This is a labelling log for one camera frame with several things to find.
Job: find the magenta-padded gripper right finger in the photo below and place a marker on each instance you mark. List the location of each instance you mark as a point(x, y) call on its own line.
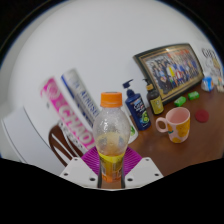
point(143, 171)

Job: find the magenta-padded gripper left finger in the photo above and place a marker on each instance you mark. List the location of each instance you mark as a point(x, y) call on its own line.
point(80, 171)

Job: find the orange-capped clear drink bottle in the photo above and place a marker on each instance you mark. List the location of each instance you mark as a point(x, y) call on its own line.
point(111, 126)

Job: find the brown wooden chair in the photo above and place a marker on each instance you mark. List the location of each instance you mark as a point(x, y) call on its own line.
point(58, 143)

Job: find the white blue-capped body wash bottle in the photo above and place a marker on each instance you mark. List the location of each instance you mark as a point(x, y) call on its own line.
point(133, 131)

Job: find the pink mug with orange prints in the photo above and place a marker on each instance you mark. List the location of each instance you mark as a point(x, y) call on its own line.
point(180, 125)

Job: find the pink shuttlecock tube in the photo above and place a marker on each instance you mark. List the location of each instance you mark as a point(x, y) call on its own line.
point(66, 113)

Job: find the dark blue pump bottle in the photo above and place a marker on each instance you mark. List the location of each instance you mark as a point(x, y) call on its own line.
point(138, 111)

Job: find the white door panel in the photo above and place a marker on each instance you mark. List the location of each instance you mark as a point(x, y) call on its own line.
point(26, 140)

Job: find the brown yellow-labelled pump bottle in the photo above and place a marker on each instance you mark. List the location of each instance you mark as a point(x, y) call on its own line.
point(155, 101)

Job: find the white and blue shuttlecock tube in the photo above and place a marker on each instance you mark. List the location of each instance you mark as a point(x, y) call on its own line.
point(81, 93)

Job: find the flat round red coaster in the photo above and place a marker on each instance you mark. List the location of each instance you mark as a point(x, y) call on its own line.
point(202, 115)

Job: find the framed group photo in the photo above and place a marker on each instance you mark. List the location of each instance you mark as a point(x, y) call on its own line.
point(171, 71)

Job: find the white paper gift bag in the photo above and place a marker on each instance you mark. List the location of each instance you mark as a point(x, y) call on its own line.
point(213, 61)

